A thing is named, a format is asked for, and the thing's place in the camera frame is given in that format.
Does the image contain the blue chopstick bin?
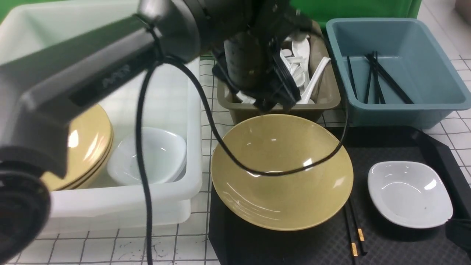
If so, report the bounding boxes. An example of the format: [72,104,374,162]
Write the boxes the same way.
[325,17,470,129]

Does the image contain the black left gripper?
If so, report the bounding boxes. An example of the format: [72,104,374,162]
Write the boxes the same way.
[212,0,313,113]

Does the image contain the black chopstick gold band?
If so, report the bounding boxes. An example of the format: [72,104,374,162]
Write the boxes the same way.
[348,197,368,255]
[343,203,361,265]

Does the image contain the white dishes in tub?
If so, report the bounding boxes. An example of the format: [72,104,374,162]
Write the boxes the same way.
[107,127,187,186]

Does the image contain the olive brown spoon bin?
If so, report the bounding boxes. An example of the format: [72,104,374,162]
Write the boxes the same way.
[216,35,341,124]

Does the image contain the green backdrop cloth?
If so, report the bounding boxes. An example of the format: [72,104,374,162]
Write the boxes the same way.
[0,0,422,59]

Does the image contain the tan noodle bowl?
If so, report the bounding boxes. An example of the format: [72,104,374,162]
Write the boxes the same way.
[211,114,354,231]

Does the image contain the pile of white spoons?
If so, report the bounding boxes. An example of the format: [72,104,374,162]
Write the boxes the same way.
[235,32,332,105]

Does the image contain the large white plastic tub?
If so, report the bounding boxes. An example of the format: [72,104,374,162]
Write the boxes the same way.
[1,0,202,239]

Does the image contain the stacked tan bowls in tub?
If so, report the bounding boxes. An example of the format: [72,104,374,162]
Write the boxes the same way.
[41,104,113,191]

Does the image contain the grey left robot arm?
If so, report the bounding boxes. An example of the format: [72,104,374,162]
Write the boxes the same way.
[1,0,315,264]

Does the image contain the black chopsticks in blue bin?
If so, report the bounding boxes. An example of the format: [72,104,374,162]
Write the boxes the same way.
[363,51,414,105]

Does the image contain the white square side dish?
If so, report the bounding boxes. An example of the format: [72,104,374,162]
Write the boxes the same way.
[367,161,454,229]

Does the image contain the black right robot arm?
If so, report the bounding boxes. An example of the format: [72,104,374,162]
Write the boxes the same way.
[445,218,471,258]

